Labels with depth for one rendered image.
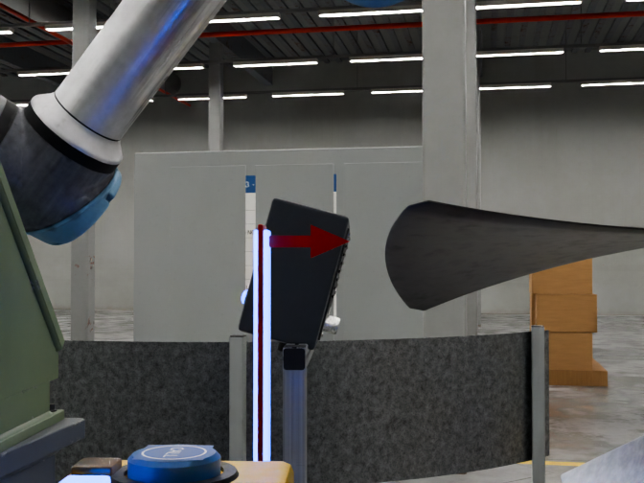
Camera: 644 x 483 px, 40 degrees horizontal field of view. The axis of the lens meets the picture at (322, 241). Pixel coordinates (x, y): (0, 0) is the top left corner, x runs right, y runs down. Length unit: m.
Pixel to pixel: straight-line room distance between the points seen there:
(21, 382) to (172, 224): 6.27
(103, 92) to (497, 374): 1.98
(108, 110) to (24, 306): 0.23
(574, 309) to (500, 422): 6.05
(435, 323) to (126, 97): 4.12
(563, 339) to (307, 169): 3.28
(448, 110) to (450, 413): 2.69
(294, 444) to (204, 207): 5.92
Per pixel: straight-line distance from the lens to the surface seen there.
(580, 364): 8.84
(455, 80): 5.07
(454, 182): 4.99
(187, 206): 7.09
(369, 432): 2.53
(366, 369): 2.50
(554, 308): 8.78
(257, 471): 0.41
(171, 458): 0.39
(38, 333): 0.92
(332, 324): 1.24
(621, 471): 0.68
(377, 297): 6.74
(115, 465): 0.41
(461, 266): 0.68
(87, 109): 0.97
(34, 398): 0.92
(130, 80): 0.96
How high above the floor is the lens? 1.16
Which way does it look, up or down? 1 degrees up
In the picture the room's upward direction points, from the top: straight up
